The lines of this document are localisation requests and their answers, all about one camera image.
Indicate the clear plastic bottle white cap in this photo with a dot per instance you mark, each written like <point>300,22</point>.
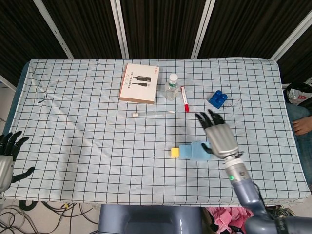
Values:
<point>171,89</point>

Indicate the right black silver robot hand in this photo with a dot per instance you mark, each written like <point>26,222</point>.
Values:
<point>220,139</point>

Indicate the white aluminium partition post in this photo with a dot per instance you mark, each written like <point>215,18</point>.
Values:
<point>292,41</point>
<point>52,29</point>
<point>202,29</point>
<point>119,29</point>

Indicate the red white marker pen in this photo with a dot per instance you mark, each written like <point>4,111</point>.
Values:
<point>184,98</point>

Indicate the grey robot torso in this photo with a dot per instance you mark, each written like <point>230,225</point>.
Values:
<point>146,219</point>

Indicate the large light blue foam cube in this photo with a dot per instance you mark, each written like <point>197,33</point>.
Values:
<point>198,152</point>

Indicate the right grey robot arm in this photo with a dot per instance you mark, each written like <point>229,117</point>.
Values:
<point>243,190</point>

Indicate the blue table frame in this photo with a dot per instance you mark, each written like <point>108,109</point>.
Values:
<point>17,92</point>

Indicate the dark blue studded toy brick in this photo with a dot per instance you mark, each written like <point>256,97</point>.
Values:
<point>217,99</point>

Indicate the yellow foam cube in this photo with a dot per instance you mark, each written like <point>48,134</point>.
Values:
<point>175,153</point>

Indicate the clear tube white cap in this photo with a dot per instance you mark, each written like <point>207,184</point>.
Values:
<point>151,113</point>

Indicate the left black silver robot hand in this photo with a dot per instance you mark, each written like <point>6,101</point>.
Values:
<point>4,168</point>

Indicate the light blue checkered tablecloth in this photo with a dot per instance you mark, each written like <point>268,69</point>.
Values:
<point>97,146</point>

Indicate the seated person in jeans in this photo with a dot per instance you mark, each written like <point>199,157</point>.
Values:
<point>299,114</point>

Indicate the black bag with white plastic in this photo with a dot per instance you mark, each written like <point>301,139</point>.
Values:
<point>298,87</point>

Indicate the small light blue foam cube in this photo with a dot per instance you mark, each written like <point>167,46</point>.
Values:
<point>185,151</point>

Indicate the pink cloth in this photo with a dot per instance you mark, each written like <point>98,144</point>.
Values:
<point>229,219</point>

